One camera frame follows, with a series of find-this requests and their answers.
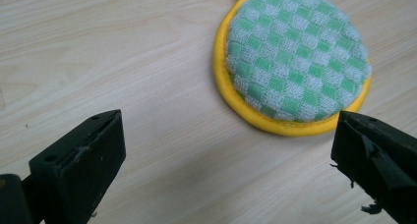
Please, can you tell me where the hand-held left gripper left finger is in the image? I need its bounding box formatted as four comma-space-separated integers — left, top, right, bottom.
21, 109, 127, 224

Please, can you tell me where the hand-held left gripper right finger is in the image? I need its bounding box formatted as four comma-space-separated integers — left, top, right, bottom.
329, 110, 417, 224

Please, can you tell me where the round green checkered scrubbing pad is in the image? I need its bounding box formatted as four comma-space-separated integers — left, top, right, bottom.
211, 0, 374, 138

